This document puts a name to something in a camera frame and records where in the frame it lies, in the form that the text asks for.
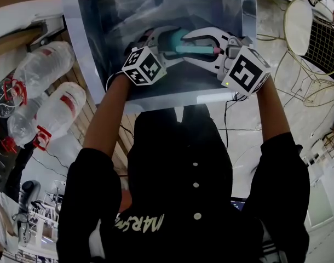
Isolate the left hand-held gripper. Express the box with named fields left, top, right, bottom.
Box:
left=122, top=25, right=190, bottom=87

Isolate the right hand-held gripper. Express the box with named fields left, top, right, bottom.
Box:
left=181, top=27, right=272, bottom=96

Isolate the teal round plastic object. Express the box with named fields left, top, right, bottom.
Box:
left=170, top=28, right=190, bottom=49

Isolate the person's right forearm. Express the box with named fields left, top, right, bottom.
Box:
left=254, top=75, right=291, bottom=149

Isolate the person's left forearm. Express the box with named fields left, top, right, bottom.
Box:
left=82, top=71, right=134, bottom=161

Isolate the stainless steel sink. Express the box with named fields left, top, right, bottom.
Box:
left=59, top=0, right=258, bottom=112

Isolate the wooden plank pallet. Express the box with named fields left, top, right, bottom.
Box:
left=53, top=28, right=137, bottom=175

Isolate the clear plastic water jug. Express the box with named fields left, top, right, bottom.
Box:
left=0, top=78, right=20, bottom=119
left=8, top=41, right=76, bottom=100
left=1, top=97, right=47, bottom=153
left=32, top=81, right=88, bottom=150

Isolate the person's black jacket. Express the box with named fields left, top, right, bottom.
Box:
left=56, top=104, right=312, bottom=263

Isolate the small cardboard box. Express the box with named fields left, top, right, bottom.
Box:
left=0, top=26, right=47, bottom=54

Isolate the dark screen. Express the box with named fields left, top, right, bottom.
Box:
left=229, top=198, right=247, bottom=212

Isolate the dark grey rounded device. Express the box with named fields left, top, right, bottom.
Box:
left=19, top=180, right=42, bottom=210

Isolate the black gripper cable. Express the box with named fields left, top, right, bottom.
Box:
left=223, top=92, right=250, bottom=150

